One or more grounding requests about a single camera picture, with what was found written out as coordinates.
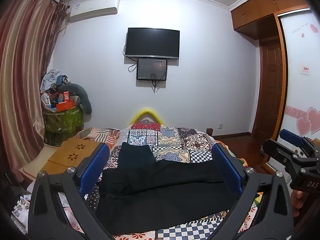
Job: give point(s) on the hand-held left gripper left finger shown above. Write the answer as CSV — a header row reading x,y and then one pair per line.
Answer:
x,y
96,165

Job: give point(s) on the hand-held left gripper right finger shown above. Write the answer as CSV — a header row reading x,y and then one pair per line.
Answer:
x,y
227,170

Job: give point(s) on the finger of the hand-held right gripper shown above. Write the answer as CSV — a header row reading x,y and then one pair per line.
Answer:
x,y
280,150
291,136

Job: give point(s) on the black pants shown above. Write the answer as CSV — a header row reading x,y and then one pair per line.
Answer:
x,y
162,195

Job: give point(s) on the folded dark pants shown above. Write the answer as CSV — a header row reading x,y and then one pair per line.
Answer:
x,y
135,155

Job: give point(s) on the person's right hand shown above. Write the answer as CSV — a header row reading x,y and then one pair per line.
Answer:
x,y
298,201

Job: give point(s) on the wooden lap desk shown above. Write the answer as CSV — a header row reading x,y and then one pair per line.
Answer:
x,y
72,152

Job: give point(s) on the striped orange blanket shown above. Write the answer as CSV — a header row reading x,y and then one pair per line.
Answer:
x,y
100,135

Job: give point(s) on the patchwork quilt bed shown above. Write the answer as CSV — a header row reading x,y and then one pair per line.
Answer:
x,y
175,142

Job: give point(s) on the beige bedside table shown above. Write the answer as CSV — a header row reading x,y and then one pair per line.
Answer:
x,y
32,166

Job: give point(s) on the orange box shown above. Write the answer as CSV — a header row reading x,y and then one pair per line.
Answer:
x,y
65,105

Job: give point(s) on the yellow headboard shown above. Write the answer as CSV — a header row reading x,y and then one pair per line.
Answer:
x,y
147,116

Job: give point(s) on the pile of clothes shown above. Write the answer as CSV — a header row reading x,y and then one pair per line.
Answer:
x,y
53,78

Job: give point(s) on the striped brown curtain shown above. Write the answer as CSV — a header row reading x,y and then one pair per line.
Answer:
x,y
22,75

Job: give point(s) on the wooden overhead cabinets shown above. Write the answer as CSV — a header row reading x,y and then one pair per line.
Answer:
x,y
267,7

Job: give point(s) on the white air conditioner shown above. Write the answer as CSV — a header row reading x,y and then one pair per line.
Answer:
x,y
93,7

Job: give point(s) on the white wall switch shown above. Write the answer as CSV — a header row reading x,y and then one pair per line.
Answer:
x,y
305,70

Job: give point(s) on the small black wall monitor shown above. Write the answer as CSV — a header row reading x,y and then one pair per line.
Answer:
x,y
151,69

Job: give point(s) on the black wall television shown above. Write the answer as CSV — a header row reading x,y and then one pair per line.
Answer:
x,y
152,42

